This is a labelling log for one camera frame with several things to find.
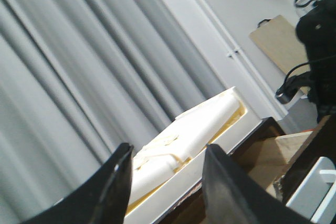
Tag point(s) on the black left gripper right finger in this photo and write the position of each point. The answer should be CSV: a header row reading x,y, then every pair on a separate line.
x,y
231,196

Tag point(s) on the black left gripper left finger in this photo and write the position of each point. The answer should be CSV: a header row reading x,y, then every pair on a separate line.
x,y
103,198

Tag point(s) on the dark wooden drawer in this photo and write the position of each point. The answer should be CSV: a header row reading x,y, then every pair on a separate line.
x,y
279,164

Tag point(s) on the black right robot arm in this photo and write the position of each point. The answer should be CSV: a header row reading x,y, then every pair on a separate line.
x,y
316,30

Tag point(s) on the dark wooden drawer cabinet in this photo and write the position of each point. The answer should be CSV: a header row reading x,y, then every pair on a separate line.
x,y
190,208

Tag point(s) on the white box beside drawer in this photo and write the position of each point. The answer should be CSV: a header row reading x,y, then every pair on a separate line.
x,y
315,196

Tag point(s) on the white tray on cabinet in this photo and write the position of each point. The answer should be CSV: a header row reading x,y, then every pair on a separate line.
x,y
168,167

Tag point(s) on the grey curtain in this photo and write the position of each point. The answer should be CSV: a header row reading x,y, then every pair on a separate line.
x,y
79,77

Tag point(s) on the wooden cutting board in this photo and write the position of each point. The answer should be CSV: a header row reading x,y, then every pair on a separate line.
x,y
277,39

